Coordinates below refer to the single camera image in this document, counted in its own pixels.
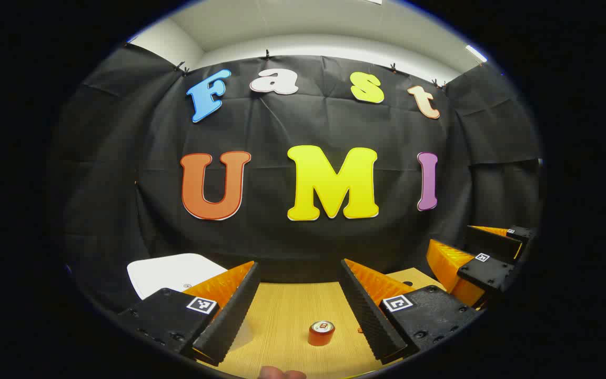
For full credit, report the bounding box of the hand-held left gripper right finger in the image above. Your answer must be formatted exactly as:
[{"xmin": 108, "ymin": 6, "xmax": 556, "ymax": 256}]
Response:
[{"xmin": 340, "ymin": 258, "xmax": 482, "ymax": 362}]

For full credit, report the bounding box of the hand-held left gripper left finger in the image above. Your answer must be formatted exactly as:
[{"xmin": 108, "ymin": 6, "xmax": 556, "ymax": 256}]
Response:
[{"xmin": 118, "ymin": 260, "xmax": 261, "ymax": 367}]

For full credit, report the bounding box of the orange pop can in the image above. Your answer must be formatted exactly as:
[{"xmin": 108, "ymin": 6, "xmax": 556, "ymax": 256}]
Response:
[{"xmin": 308, "ymin": 320, "xmax": 336, "ymax": 347}]

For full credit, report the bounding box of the white desktop garbage bin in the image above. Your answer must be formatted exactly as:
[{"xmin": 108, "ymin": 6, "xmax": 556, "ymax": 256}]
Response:
[{"xmin": 127, "ymin": 253, "xmax": 228, "ymax": 301}]

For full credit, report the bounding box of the wooden desktop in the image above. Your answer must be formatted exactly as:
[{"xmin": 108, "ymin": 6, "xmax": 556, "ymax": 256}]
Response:
[{"xmin": 195, "ymin": 267, "xmax": 488, "ymax": 379}]

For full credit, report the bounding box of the black backdrop cloth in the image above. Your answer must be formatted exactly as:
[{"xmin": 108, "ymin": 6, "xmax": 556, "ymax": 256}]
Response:
[{"xmin": 50, "ymin": 42, "xmax": 543, "ymax": 316}]

